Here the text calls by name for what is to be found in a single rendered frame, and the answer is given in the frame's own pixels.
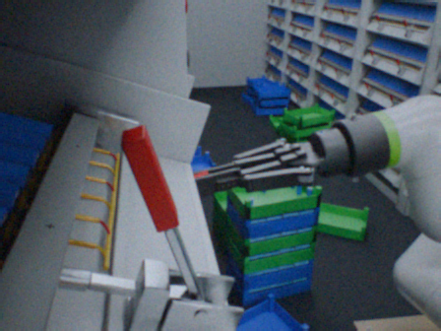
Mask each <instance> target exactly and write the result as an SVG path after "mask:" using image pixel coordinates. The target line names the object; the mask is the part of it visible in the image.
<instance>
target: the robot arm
mask: <svg viewBox="0 0 441 331"><path fill-rule="evenodd" d="M393 167H399V168H400V170H401V172H402V176H403V178H404V180H405V186H406V189H407V192H408V198H409V204H410V211H411V215H412V218H413V221H414V223H415V224H416V227H417V228H418V229H419V230H420V231H421V232H422V234H421V235H420V236H419V238H418V239H417V240H415V241H414V243H413V244H412V245H411V246H410V247H409V249H408V250H407V251H406V252H405V253H404V254H403V255H402V256H401V257H400V258H399V259H398V261H397V262H396V263H395V267H394V269H393V281H394V284H395V286H396V289H397V290H398V291H399V293H400V294H401V295H402V296H403V297H404V298H405V299H407V300H408V301H409V302H410V303H411V304H412V305H413V306H415V308H416V309H418V310H419V311H421V313H422V314H424V315H425V316H426V317H427V318H428V319H429V320H430V321H432V322H433V323H434V324H435V325H436V326H438V328H439V329H441V97H437V96H420V97H414V98H412V99H408V100H407V101H405V102H403V103H401V104H397V105H396V106H394V107H390V108H388V109H385V110H380V111H377V112H373V113H367V114H364V115H358V116H356V114H355V113H353V114H352V117H351V118H346V119H342V120H339V121H336V122H335V123H334V125H333V126H332V128H329V129H323V130H320V131H317V132H312V134H310V136H309V140H308V141H307V142H306V143H296V144H293V145H288V144H287V143H286V139H281V140H278V142H275V143H273V144H271V145H267V146H265V147H262V148H258V149H256V150H252V151H249V152H246V153H242V154H240V155H238V156H234V157H233V162H232V163H231V164H228V165H219V166H216V167H213V168H207V169H204V170H207V171H208V175H202V176H199V177H195V183H196V186H197V189H198V194H199V196H205V195H208V194H213V193H216V192H219V191H225V190H227V189H233V188H236V187H239V188H244V189H246V192H247V193H252V192H257V191H268V190H273V189H283V188H288V187H292V186H313V175H316V174H318V175H319V176H320V177H322V178H328V177H331V176H337V175H340V174H344V175H345V176H347V177H350V178H352V181H354V182H358V177H359V176H364V175H366V174H367V173H371V172H374V171H381V170H384V169H387V168H393ZM204 170H198V171H194V172H192V173H193V175H195V174H197V173H200V172H203V171H204ZM253 185H254V186H253Z"/></svg>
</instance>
